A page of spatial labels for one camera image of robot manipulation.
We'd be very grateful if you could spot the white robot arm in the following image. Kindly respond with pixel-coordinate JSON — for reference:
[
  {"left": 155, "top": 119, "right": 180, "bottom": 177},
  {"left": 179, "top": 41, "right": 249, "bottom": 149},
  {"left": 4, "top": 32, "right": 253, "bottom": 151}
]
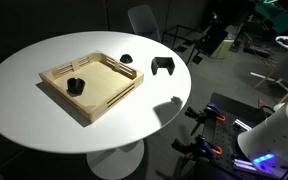
[{"left": 237, "top": 102, "right": 288, "bottom": 178}]

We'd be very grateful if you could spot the black angled bracket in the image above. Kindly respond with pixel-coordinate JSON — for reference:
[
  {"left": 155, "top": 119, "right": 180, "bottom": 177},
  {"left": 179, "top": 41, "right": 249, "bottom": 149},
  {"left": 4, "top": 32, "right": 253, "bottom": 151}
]
[{"left": 151, "top": 57, "right": 175, "bottom": 75}]

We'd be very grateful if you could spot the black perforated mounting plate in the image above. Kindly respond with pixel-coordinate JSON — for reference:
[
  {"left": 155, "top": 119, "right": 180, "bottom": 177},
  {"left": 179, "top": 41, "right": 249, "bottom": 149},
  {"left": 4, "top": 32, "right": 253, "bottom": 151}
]
[{"left": 210, "top": 93, "right": 288, "bottom": 180}]

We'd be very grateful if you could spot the black cup in tray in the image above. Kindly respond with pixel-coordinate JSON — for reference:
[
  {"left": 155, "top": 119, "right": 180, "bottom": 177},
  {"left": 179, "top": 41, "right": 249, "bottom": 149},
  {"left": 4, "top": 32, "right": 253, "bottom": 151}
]
[{"left": 67, "top": 78, "right": 85, "bottom": 94}]

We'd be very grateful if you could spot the lower orange handled clamp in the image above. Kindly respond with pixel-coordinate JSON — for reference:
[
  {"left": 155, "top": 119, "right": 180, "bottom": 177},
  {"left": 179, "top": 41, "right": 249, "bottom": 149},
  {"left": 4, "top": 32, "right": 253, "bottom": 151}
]
[{"left": 171, "top": 135, "right": 223, "bottom": 158}]

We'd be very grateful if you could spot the green cloth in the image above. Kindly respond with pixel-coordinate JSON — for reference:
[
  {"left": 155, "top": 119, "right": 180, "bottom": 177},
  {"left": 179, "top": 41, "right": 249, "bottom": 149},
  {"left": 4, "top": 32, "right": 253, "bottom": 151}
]
[{"left": 255, "top": 3, "right": 288, "bottom": 34}]

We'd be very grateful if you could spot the upper orange handled clamp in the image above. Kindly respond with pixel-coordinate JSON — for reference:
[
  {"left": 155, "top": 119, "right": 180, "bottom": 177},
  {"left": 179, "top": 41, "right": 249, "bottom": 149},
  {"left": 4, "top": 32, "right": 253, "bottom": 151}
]
[{"left": 185, "top": 103, "right": 226, "bottom": 135}]

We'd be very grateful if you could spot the orange handled clamp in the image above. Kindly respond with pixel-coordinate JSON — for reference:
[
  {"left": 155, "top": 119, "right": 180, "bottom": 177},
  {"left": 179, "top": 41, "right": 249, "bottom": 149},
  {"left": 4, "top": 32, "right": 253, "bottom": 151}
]
[
  {"left": 185, "top": 103, "right": 226, "bottom": 135},
  {"left": 171, "top": 135, "right": 223, "bottom": 158}
]

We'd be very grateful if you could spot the wooden tray with slots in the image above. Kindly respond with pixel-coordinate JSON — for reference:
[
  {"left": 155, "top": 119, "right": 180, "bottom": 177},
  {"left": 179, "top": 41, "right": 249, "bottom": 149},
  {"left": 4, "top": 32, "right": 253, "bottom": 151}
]
[{"left": 39, "top": 51, "right": 144, "bottom": 123}]

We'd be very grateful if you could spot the grey chair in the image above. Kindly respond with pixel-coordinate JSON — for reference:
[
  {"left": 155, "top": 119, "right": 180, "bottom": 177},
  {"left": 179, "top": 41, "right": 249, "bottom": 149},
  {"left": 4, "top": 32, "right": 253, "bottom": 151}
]
[{"left": 128, "top": 5, "right": 161, "bottom": 42}]

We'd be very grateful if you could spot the small black cone part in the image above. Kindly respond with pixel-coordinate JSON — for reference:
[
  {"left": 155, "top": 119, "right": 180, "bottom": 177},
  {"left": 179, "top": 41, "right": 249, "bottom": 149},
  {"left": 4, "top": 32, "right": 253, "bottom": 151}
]
[{"left": 120, "top": 54, "right": 133, "bottom": 64}]

